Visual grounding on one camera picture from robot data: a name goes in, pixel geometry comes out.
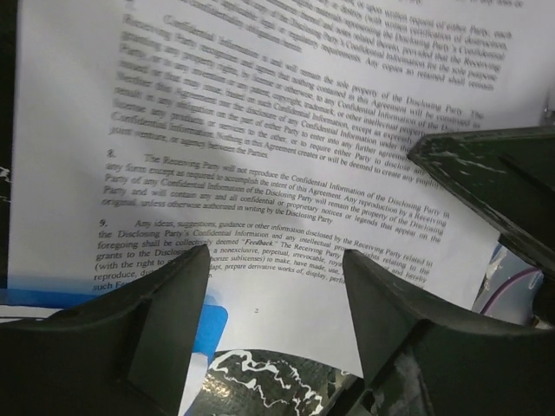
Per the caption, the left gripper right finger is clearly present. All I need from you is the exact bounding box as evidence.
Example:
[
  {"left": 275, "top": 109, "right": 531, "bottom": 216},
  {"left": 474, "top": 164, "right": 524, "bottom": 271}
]
[{"left": 343, "top": 250, "right": 554, "bottom": 415}]

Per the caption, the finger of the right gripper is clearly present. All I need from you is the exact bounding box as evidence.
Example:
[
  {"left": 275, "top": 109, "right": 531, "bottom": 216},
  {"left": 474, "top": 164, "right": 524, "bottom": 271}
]
[{"left": 408, "top": 127, "right": 554, "bottom": 276}]

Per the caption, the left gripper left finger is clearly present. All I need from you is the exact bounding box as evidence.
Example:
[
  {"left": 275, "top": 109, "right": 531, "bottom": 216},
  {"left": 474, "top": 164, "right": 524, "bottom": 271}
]
[{"left": 1, "top": 245, "right": 210, "bottom": 415}]

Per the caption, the blue plastic folder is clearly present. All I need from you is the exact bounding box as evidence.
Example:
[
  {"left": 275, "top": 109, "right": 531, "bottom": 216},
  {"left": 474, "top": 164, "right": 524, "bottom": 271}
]
[{"left": 1, "top": 288, "right": 228, "bottom": 361}]

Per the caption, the white paper files stack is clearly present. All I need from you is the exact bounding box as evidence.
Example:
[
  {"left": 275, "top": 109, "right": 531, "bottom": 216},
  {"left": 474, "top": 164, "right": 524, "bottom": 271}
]
[{"left": 7, "top": 1, "right": 554, "bottom": 415}]

